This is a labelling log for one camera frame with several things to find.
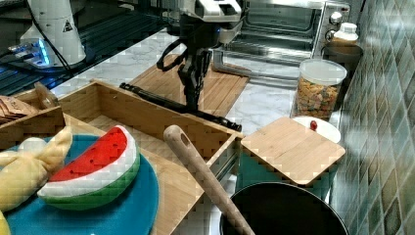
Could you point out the dark grey cup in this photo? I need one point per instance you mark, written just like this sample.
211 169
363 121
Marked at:
348 56

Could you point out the bamboo cutting board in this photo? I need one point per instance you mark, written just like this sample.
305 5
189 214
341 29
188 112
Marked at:
220 92

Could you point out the white-capped orange supplement bottle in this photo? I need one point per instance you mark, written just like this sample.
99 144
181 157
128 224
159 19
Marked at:
346 33

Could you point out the black utensil holder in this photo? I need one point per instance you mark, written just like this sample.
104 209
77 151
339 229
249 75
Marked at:
274 208

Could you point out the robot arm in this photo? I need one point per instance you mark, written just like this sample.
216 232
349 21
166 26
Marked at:
203 25

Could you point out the wooden tea bag tray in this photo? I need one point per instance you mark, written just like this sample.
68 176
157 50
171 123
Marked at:
33 113

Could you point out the clear cereal jar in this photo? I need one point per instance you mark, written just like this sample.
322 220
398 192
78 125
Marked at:
318 88

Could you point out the wooden drawer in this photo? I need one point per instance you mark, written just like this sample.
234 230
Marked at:
103 106

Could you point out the plush yellow banana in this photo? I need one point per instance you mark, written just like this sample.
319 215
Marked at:
26 170

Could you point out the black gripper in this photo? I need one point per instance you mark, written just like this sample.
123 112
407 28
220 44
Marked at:
193 71

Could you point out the teal canister with wooden lid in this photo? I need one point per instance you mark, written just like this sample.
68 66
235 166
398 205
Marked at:
286 151

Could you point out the wooden spoon handle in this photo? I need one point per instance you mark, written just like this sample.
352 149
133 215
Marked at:
183 148

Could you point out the plush watermelon slice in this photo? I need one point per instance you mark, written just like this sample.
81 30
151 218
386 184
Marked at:
97 176

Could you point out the silver toaster oven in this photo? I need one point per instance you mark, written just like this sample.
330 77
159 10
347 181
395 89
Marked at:
277 35

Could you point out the pink ceramic lidded bowl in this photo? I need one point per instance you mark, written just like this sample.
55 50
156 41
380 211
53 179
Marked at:
321 127

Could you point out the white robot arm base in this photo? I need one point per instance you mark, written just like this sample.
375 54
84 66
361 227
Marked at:
53 40

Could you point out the black drawer handle bar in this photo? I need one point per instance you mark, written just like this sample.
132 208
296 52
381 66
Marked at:
179 108

